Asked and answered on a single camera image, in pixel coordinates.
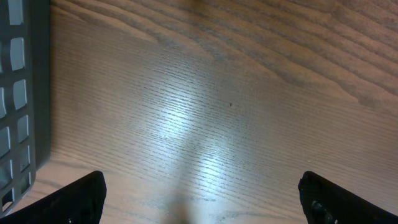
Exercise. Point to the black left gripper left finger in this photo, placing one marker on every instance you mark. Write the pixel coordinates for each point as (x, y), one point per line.
(81, 201)

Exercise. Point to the dark grey plastic basket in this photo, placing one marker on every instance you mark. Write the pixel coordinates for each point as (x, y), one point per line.
(25, 96)

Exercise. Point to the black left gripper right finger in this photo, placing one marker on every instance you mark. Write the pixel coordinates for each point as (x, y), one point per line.
(324, 202)

